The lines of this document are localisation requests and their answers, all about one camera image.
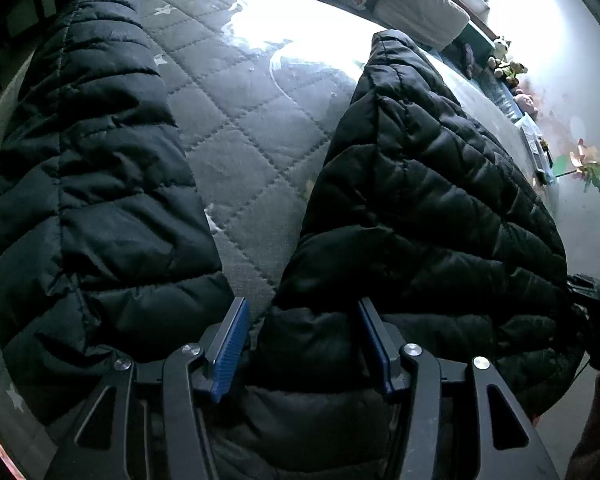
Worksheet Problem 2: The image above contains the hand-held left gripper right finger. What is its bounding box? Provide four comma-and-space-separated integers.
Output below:
357, 296, 561, 480

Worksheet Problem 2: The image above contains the black puffer jacket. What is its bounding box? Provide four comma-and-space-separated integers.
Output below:
0, 0, 588, 480

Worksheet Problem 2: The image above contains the white pillow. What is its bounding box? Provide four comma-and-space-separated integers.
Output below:
375, 0, 471, 53

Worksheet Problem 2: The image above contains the black and white plush toy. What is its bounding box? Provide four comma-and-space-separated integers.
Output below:
491, 35, 513, 68

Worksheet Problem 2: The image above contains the pink plush toy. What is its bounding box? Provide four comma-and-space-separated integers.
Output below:
512, 90, 538, 119

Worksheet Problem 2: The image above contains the light blue box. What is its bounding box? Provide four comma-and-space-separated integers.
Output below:
517, 116, 556, 185

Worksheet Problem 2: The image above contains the brown and green plush toy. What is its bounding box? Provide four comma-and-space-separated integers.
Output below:
500, 59, 529, 87

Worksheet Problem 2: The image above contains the flower pinwheel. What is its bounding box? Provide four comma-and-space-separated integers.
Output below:
552, 139, 600, 194

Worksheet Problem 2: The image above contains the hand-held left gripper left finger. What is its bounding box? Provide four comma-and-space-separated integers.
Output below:
45, 296, 253, 480

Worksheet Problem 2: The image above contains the grey quilted mattress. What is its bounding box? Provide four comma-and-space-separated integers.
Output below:
0, 0, 556, 461

